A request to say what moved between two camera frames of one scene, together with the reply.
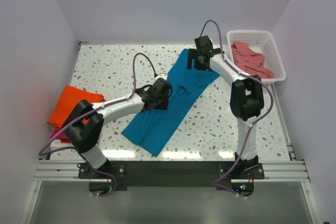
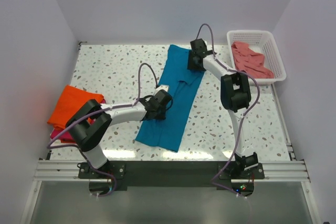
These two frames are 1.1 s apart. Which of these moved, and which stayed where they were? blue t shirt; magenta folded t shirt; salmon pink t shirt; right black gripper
Moved: blue t shirt
Stayed: salmon pink t shirt; magenta folded t shirt; right black gripper
